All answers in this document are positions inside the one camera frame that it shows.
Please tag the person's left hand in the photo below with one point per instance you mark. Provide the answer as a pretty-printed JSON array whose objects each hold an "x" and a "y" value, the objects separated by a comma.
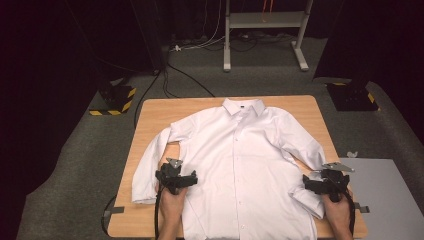
[{"x": 171, "y": 208}]

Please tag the grey tape strip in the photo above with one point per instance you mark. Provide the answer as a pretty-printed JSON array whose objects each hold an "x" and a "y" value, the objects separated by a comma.
[
  {"x": 116, "y": 210},
  {"x": 362, "y": 208}
]

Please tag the black metal column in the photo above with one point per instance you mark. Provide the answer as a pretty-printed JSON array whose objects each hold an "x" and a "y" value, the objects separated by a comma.
[{"x": 153, "y": 33}]

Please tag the person's right hand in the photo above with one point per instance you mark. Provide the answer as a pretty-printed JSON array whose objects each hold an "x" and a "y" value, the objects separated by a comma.
[{"x": 338, "y": 213}]

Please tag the white metal desk frame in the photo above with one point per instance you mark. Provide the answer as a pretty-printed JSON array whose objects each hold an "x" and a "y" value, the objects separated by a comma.
[{"x": 266, "y": 20}]

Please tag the black base with yellow stripes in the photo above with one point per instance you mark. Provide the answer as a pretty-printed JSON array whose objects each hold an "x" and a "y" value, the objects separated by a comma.
[
  {"x": 115, "y": 98},
  {"x": 350, "y": 98}
]

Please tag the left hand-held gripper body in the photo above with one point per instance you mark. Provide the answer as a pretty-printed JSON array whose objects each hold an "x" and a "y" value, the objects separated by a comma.
[{"x": 170, "y": 176}]

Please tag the grey flat panel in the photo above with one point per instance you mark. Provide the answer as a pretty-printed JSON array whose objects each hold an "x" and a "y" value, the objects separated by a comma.
[{"x": 383, "y": 200}]

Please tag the small white scrap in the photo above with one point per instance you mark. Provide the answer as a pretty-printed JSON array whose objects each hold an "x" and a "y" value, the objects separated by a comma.
[{"x": 352, "y": 154}]

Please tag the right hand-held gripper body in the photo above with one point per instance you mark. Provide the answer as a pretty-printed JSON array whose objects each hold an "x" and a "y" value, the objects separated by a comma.
[{"x": 333, "y": 183}]

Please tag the white button-up shirt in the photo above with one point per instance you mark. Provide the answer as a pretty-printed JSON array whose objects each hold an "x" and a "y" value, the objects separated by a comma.
[{"x": 240, "y": 166}]

